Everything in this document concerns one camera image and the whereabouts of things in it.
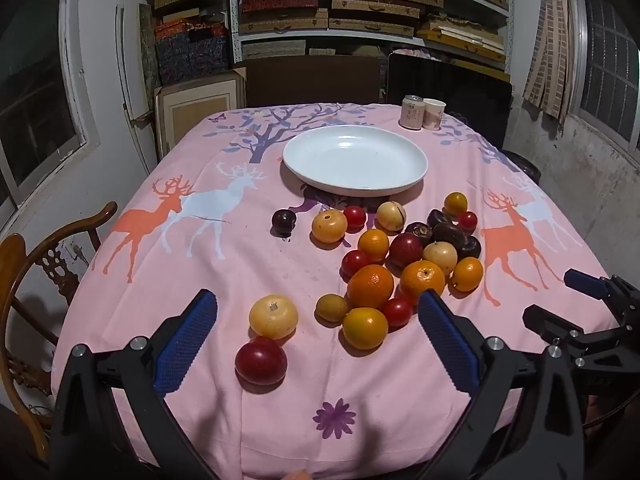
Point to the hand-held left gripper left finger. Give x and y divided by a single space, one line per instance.
185 340

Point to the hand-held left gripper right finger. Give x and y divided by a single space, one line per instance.
447 340

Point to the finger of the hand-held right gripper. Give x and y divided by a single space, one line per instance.
542 321
585 284

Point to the red cherry tomato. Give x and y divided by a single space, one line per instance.
354 261
355 217
397 312
468 221

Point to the orange mandarin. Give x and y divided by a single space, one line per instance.
422 280
370 286

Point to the orange yellow tomato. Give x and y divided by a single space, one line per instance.
365 328

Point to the tan round fruit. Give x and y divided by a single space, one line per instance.
331 307

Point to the dark brown mangosteen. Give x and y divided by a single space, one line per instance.
419 232
471 247
439 217
450 234

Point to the small orange tomato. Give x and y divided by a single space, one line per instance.
455 203

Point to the pale yellow marked fruit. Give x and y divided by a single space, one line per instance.
389 216

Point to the white oval plate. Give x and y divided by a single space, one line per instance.
350 160

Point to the pink deer printed tablecloth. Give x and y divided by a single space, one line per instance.
200 270

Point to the yellow round fruit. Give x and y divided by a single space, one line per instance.
329 226
273 316

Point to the red tomato hidden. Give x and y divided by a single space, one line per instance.
406 250

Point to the black stool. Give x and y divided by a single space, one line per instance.
522 165

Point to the dark purple plum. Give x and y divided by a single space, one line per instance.
283 221

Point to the carved wooden chair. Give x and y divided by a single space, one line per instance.
20 260

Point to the barred window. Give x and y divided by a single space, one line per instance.
607 60

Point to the paper cup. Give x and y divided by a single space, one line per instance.
434 112

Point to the framed picture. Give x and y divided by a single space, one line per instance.
197 105

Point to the bamboo blind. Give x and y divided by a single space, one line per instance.
550 50

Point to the black board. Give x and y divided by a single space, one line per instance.
450 82

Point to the brown cardboard sheet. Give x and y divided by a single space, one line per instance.
315 80

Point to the sliding glass window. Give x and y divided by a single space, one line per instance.
35 90

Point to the pile of patterned boxes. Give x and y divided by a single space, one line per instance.
185 35

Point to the white metal shelf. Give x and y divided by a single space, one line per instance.
233 10

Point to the stack of boxes on shelf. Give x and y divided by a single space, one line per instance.
370 5

